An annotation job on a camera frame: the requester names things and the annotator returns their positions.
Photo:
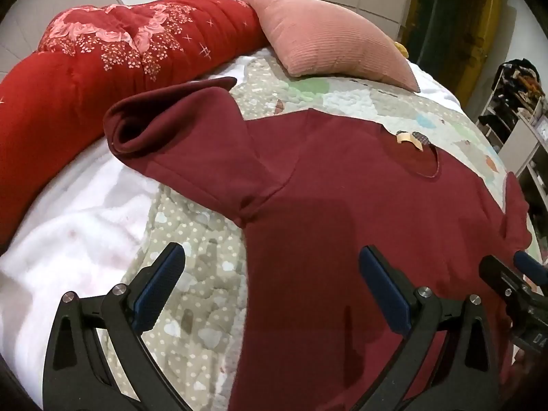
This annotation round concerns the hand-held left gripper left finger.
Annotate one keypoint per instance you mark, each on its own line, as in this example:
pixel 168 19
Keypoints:
pixel 158 287

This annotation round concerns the wooden door frame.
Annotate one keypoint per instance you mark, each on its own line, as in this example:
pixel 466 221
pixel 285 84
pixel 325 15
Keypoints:
pixel 454 17

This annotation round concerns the red floral quilt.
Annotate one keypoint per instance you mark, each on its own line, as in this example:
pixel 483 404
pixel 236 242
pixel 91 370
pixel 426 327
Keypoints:
pixel 64 94

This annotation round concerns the yellow cloth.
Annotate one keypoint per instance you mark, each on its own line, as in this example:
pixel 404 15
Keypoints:
pixel 402 49

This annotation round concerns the maroon sweatshirt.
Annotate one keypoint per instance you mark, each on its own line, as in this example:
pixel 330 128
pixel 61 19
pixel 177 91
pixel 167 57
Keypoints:
pixel 334 205

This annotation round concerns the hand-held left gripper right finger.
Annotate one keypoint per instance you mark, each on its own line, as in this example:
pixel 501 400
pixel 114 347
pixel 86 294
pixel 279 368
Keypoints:
pixel 385 295

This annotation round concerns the patchwork quilted bedspread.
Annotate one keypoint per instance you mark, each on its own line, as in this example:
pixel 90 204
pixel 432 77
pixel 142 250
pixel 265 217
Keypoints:
pixel 205 244

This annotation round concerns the white cluttered shelf rack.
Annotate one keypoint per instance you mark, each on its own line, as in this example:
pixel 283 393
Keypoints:
pixel 518 132

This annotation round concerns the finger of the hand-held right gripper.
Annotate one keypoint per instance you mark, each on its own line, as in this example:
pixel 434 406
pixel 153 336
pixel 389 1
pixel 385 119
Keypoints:
pixel 501 276
pixel 531 265

